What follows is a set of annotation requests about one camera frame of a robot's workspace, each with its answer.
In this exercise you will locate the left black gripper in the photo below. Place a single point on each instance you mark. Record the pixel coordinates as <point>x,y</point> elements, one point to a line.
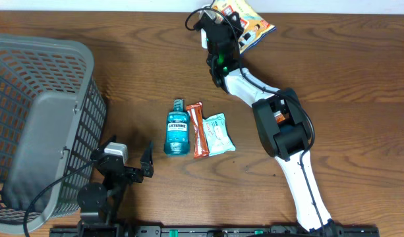
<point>146,164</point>

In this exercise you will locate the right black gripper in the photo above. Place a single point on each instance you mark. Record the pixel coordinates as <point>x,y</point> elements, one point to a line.
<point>230,28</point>

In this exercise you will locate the yellow snack bag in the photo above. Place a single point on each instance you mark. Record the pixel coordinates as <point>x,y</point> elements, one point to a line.
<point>255,28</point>

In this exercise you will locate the teal Listerine mouthwash bottle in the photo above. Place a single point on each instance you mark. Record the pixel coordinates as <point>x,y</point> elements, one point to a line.
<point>177,125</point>

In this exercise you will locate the red snack bar wrapper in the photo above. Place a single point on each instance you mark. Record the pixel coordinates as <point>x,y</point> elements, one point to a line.
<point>200,147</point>

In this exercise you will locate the light blue wipes pack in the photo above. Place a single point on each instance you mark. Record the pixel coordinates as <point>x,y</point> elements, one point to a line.
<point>216,135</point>

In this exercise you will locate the orange small box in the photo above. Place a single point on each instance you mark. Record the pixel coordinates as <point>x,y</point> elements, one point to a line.
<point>279,117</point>

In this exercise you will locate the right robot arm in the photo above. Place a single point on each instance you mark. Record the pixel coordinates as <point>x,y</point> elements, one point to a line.
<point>285,130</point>

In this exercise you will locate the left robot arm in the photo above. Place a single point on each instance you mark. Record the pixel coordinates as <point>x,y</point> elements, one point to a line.
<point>99,202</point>

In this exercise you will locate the white barcode scanner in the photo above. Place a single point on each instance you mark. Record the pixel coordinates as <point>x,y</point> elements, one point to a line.
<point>204,41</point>

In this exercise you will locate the grey plastic shopping basket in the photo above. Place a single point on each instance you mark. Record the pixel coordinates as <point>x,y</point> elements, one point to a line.
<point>51,119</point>

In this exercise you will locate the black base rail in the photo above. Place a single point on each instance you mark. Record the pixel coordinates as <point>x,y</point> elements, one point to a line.
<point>158,231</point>

